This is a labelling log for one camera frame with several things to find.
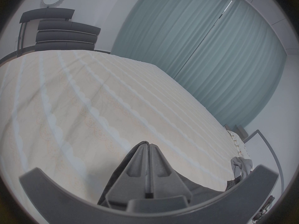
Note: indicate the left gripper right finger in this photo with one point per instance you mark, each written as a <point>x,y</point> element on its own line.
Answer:
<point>163,181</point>

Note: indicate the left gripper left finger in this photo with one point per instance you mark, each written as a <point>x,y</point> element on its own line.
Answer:
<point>136,174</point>

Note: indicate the black T-shirt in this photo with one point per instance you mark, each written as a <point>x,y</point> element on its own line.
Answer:
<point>200,188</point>

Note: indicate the bed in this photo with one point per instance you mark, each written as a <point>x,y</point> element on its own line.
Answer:
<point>93,106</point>

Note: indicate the black shiny garment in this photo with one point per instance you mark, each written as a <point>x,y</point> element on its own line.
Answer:
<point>232,185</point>

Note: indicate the grey garment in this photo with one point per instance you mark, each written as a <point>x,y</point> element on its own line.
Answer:
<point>243,166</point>

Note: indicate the white printed pillow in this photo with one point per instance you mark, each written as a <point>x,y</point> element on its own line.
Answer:
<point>239,146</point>

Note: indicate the grey bedside table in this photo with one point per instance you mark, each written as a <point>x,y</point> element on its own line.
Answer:
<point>238,131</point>

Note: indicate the blue-green curtain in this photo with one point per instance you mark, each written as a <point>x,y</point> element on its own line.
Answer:
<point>163,31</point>
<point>233,66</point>

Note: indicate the dark grey chest of drawers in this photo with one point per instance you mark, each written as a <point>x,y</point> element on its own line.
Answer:
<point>67,35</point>

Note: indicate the dark grey dressing table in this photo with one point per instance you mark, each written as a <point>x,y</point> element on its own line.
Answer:
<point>46,14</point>

